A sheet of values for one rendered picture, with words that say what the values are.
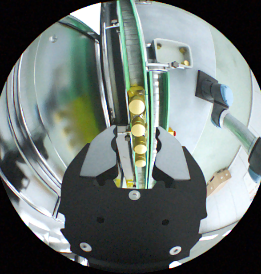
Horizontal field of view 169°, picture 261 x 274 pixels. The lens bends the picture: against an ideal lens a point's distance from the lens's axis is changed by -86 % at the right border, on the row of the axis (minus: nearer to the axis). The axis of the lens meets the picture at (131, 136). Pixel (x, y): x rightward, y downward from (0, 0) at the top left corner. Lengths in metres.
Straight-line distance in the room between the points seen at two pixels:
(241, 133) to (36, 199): 0.58
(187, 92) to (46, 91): 0.70
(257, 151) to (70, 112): 0.53
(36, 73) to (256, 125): 3.85
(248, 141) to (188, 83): 0.52
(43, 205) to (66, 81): 0.21
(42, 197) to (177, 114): 0.74
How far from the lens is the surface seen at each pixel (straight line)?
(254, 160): 0.41
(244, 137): 0.46
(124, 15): 0.68
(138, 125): 0.23
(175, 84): 0.66
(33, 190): 0.15
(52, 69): 0.19
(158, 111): 0.52
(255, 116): 3.76
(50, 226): 0.22
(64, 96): 0.19
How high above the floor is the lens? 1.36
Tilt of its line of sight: 57 degrees down
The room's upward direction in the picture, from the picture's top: 174 degrees counter-clockwise
